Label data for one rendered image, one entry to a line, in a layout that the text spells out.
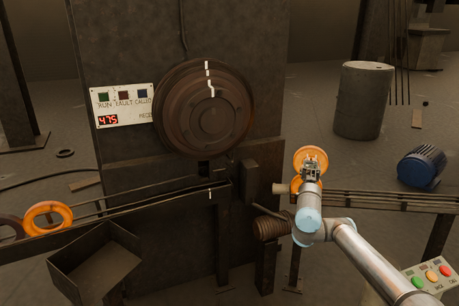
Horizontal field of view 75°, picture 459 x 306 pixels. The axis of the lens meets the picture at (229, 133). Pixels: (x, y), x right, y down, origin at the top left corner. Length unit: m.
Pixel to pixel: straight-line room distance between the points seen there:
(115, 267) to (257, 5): 1.28
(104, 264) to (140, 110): 0.66
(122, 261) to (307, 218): 0.76
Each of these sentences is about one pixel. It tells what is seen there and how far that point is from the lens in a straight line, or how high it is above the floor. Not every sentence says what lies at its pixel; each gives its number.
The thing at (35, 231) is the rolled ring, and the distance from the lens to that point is 1.58.
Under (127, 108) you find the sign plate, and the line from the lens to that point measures 1.40.
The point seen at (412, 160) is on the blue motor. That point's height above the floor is 0.30.
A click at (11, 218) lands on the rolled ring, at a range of 1.56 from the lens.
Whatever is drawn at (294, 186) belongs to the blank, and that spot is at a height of 0.71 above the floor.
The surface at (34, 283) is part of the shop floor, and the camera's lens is 2.35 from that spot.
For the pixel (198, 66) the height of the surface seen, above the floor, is 1.33.
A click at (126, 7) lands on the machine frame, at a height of 1.55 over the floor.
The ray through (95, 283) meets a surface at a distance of 1.36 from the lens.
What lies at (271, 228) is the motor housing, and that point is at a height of 0.51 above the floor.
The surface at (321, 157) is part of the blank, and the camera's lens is 1.39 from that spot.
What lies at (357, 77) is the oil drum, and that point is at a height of 0.78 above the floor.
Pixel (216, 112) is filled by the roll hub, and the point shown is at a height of 1.15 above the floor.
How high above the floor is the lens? 1.57
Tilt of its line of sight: 24 degrees down
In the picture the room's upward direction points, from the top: straight up
